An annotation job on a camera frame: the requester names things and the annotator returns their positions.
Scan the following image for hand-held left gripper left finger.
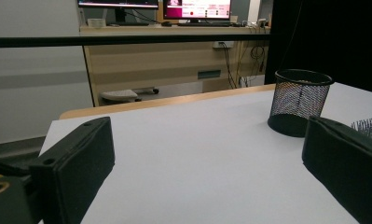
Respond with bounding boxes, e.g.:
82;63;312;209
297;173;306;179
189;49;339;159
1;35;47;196
29;116;116;224

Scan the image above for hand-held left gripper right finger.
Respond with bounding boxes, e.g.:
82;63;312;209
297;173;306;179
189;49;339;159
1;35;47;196
301;116;372;224

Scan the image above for grey bristle hairbrush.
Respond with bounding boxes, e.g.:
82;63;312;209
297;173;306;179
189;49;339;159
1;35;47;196
351;117;372;143

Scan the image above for black mesh pen holder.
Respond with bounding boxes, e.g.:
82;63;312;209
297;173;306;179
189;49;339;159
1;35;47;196
267;68;335;138

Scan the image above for office chair wheeled base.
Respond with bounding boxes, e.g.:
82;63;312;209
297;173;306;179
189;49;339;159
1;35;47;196
99;86;160;104

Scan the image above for light wooden office desk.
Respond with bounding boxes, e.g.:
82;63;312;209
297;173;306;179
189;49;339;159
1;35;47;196
79;25;271;107

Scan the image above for small white box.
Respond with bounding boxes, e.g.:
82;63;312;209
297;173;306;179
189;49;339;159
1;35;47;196
87;18;107;29

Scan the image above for black keyboard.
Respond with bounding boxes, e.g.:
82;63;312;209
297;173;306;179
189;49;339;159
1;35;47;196
177;21;235;28
108;21;151;27

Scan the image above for monitor with pink screen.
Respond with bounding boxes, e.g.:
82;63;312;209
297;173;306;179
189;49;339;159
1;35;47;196
162;0;232;21

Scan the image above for black horizontal metal rail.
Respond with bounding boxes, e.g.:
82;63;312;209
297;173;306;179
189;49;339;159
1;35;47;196
0;34;271;49

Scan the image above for coiled black cable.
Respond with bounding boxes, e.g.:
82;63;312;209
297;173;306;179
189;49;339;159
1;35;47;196
249;46;267;73

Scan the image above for black hanging cable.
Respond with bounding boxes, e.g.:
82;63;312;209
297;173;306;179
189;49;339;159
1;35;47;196
219;41;239;90

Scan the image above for white wall socket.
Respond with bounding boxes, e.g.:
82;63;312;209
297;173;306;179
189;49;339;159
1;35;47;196
213;40;235;49

